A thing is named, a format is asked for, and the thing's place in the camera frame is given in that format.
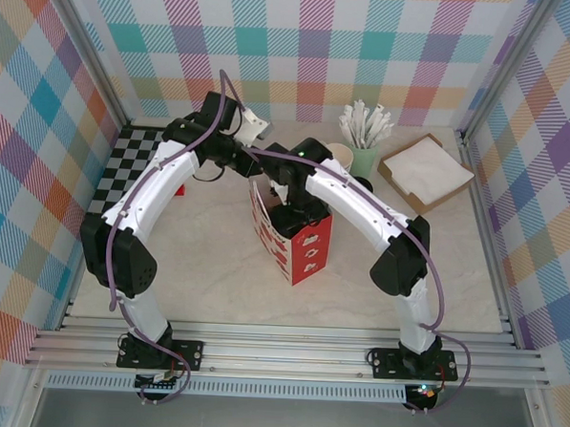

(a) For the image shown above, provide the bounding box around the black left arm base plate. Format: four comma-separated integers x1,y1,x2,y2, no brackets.
116,335,206,374

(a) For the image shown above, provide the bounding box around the aluminium frame post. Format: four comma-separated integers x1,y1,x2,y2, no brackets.
39,0,140,126
459,0,557,148

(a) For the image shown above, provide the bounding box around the stack of cream paper cups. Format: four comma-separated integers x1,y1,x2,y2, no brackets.
327,142,355,173

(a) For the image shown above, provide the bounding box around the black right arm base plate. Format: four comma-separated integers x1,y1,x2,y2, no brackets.
366,345,459,385

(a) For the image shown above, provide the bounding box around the black grey chess board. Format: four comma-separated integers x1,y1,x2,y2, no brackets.
86,122,176,224

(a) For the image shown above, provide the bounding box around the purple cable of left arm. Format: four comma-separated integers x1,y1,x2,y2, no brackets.
97,64,248,411

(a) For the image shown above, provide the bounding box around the white slotted cable duct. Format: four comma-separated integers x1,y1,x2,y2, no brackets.
44,371,409,407

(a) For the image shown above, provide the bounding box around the thin black left gripper cable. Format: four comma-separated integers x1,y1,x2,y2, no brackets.
193,160,226,185

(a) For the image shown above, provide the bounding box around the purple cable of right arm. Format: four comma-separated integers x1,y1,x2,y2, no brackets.
234,146,483,418

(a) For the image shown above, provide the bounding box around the mint green holder cup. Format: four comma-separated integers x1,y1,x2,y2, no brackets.
347,139,381,181

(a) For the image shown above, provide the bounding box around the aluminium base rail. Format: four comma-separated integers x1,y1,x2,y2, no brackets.
23,308,555,395

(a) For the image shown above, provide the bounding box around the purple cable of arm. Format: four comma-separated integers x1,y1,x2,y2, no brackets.
97,64,248,411
234,146,483,418

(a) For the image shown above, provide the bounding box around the brown cardboard napkin tray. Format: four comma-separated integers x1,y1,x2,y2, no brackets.
374,130,477,219

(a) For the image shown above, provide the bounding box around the red white paper bag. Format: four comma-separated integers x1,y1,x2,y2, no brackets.
242,172,337,289

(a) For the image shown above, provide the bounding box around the white napkin stack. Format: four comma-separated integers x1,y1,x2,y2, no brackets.
382,134,476,209

